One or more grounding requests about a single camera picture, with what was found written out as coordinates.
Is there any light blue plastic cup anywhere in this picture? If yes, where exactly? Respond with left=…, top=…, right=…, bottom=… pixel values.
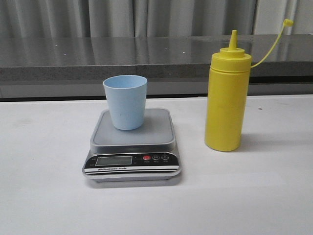
left=103, top=75, right=148, bottom=130

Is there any yellow squeeze bottle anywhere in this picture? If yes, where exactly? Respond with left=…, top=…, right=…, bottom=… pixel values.
left=204, top=19, right=294, bottom=152

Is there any silver electronic kitchen scale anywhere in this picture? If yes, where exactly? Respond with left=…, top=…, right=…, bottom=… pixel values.
left=82, top=108, right=182, bottom=183

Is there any grey stone counter ledge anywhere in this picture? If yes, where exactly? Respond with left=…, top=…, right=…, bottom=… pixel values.
left=0, top=34, right=313, bottom=83

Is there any grey curtain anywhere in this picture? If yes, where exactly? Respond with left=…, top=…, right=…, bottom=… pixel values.
left=0, top=0, right=313, bottom=38

